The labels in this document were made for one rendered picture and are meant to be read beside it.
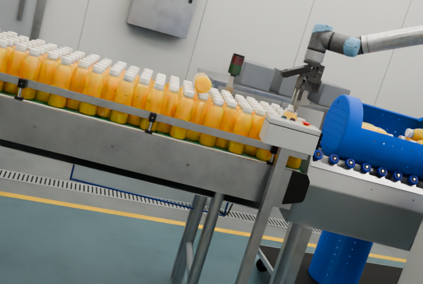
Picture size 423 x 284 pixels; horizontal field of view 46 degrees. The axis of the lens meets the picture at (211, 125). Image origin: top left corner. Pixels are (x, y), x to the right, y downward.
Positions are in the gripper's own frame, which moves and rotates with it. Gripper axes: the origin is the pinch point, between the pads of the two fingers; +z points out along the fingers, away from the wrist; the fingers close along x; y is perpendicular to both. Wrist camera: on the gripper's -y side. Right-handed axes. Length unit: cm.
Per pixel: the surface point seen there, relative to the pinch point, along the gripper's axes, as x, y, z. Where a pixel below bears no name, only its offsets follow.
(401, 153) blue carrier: -1, 51, 7
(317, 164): 1.6, 18.4, 21.1
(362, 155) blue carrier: 1.4, 36.2, 12.4
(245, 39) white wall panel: 342, 24, -18
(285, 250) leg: 18, 23, 69
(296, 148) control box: -20.9, 0.1, 12.1
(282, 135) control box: -21.0, -6.3, 8.5
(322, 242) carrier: 57, 56, 76
